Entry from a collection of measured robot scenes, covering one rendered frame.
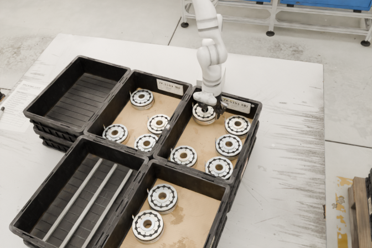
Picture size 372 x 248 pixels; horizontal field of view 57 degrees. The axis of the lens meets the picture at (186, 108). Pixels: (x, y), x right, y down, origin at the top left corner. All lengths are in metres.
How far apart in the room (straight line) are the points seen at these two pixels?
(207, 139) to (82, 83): 0.69
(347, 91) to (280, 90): 1.22
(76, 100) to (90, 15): 2.28
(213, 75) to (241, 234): 0.58
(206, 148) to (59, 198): 0.57
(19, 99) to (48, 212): 0.80
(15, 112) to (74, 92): 0.36
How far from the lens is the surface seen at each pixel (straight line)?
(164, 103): 1.52
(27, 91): 2.00
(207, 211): 1.22
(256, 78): 1.83
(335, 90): 2.91
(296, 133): 1.61
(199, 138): 1.39
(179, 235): 1.19
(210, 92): 1.26
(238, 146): 1.33
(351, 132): 2.65
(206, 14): 1.14
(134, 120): 1.48
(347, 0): 3.21
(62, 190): 1.36
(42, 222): 1.33
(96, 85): 1.68
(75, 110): 1.60
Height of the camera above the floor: 1.93
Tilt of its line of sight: 48 degrees down
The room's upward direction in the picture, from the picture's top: 4 degrees counter-clockwise
